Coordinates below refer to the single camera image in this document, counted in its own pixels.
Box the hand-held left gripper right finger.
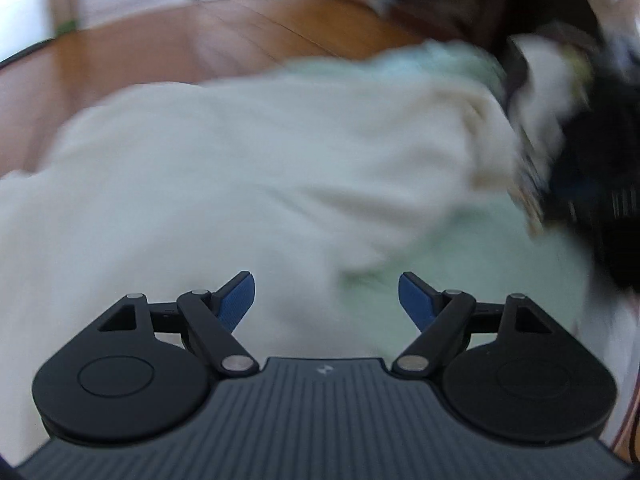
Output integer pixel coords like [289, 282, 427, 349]
[391, 271, 553, 377]

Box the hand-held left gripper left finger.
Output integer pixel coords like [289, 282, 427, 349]
[97, 271, 260, 377]

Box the white fleece garment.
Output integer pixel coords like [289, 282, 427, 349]
[0, 75, 526, 461]

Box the light green quilted blanket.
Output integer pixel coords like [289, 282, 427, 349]
[280, 40, 640, 361]

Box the white thin garment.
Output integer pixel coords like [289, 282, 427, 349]
[505, 35, 596, 236]

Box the white door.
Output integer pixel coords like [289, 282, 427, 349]
[0, 0, 53, 61]

